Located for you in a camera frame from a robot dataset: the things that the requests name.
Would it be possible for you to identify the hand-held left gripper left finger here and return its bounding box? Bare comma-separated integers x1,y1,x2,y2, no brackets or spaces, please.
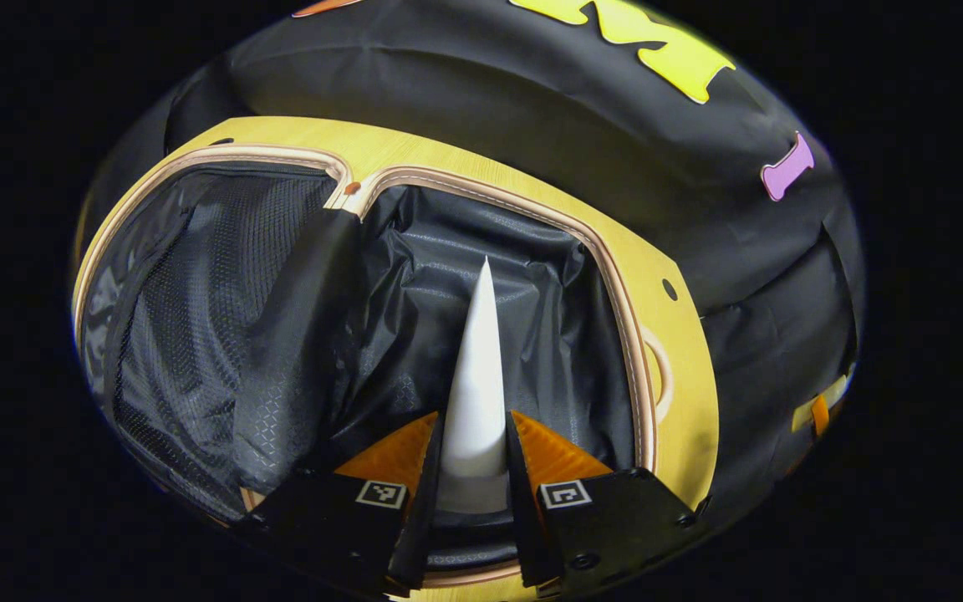
235,410,446,599

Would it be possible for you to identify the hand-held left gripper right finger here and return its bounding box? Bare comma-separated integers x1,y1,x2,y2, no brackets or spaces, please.
505,410,700,590

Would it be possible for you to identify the beige suitcase with black lining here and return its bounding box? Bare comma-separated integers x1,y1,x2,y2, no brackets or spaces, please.
72,142,676,588

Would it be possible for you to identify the black backdrop cloth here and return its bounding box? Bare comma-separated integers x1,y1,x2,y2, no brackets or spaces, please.
80,0,867,536

